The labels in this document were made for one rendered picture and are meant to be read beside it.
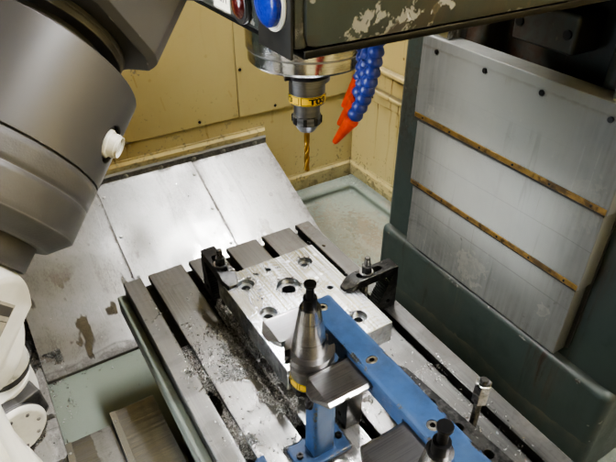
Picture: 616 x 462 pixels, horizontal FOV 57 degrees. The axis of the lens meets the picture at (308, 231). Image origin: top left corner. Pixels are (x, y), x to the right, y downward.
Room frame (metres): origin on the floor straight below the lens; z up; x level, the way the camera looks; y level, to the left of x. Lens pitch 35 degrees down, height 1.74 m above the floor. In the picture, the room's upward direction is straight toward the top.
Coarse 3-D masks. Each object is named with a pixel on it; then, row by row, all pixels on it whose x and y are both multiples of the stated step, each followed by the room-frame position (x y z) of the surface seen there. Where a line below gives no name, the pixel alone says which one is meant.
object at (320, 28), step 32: (320, 0) 0.36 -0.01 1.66; (352, 0) 0.37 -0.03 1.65; (384, 0) 0.39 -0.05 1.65; (416, 0) 0.40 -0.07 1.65; (448, 0) 0.42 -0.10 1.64; (480, 0) 0.44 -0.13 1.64; (512, 0) 0.45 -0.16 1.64; (544, 0) 0.48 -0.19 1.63; (576, 0) 0.50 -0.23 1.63; (608, 0) 0.53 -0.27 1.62; (256, 32) 0.42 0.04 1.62; (320, 32) 0.36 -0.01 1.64; (352, 32) 0.38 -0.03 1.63; (384, 32) 0.39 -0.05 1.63; (416, 32) 0.41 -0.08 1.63
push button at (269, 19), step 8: (256, 0) 0.38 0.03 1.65; (264, 0) 0.37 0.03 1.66; (272, 0) 0.36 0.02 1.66; (256, 8) 0.38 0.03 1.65; (264, 8) 0.37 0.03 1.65; (272, 8) 0.36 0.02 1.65; (280, 8) 0.36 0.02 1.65; (264, 16) 0.37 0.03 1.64; (272, 16) 0.37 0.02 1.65; (264, 24) 0.37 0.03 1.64; (272, 24) 0.37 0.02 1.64
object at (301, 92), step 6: (324, 84) 0.73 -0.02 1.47; (294, 90) 0.72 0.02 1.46; (300, 90) 0.71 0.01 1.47; (306, 90) 0.71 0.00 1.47; (312, 90) 0.71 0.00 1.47; (318, 90) 0.72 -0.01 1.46; (324, 90) 0.73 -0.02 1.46; (300, 96) 0.72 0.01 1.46; (306, 96) 0.71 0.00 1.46; (312, 96) 0.71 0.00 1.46; (318, 96) 0.72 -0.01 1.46
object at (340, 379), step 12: (348, 360) 0.47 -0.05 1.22; (324, 372) 0.45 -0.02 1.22; (336, 372) 0.45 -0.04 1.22; (348, 372) 0.45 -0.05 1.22; (360, 372) 0.45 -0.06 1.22; (312, 384) 0.44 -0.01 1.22; (324, 384) 0.44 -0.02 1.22; (336, 384) 0.44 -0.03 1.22; (348, 384) 0.44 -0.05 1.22; (360, 384) 0.44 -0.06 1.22; (312, 396) 0.42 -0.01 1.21; (324, 396) 0.42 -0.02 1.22; (336, 396) 0.42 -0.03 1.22; (348, 396) 0.42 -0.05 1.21
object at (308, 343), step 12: (300, 312) 0.48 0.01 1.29; (312, 312) 0.48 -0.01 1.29; (300, 324) 0.47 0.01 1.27; (312, 324) 0.47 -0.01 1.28; (300, 336) 0.47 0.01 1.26; (312, 336) 0.47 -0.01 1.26; (324, 336) 0.48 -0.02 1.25; (300, 348) 0.47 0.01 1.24; (312, 348) 0.47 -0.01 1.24; (324, 348) 0.48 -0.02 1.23
